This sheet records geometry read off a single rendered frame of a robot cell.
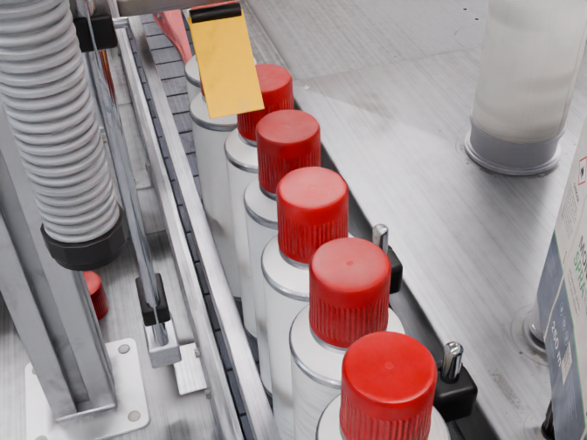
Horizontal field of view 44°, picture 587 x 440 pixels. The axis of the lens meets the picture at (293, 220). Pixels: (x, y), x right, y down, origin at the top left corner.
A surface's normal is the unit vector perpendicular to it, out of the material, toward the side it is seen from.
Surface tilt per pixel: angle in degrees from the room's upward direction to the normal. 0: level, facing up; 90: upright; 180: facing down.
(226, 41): 49
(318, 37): 0
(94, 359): 90
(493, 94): 89
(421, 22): 0
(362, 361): 2
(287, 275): 42
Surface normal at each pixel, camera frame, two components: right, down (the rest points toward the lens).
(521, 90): -0.38, 0.64
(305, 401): -0.73, 0.46
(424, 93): -0.03, -0.76
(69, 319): 0.29, 0.61
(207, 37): 0.20, -0.04
